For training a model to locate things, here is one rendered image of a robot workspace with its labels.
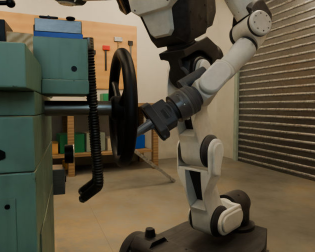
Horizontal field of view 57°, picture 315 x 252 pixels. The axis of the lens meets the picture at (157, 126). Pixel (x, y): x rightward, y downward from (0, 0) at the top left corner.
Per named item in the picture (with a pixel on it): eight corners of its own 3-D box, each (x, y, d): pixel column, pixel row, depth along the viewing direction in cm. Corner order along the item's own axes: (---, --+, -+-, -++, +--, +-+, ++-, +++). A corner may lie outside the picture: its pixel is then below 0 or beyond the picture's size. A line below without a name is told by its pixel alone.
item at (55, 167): (66, 194, 91) (65, 168, 90) (23, 197, 87) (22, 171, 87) (66, 187, 99) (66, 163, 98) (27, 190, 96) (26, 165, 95)
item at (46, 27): (82, 39, 64) (82, 13, 63) (28, 36, 60) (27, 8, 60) (80, 50, 76) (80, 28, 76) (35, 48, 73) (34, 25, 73)
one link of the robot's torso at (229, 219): (209, 217, 157) (209, 193, 156) (243, 227, 144) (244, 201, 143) (185, 229, 142) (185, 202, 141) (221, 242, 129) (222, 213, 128)
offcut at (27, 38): (33, 58, 52) (32, 33, 52) (7, 57, 51) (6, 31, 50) (32, 62, 56) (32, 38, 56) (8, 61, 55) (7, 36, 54)
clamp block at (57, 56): (88, 80, 63) (88, 38, 63) (20, 79, 59) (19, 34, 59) (85, 85, 77) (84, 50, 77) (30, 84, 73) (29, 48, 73)
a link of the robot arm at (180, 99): (164, 146, 86) (196, 125, 89) (164, 134, 78) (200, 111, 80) (141, 114, 91) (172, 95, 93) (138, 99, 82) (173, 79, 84)
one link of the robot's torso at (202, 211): (202, 218, 153) (189, 131, 141) (237, 229, 139) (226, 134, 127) (184, 234, 142) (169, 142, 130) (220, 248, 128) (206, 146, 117)
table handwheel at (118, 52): (151, 146, 55) (136, 21, 65) (36, 151, 49) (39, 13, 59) (126, 177, 81) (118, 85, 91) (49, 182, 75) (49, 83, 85)
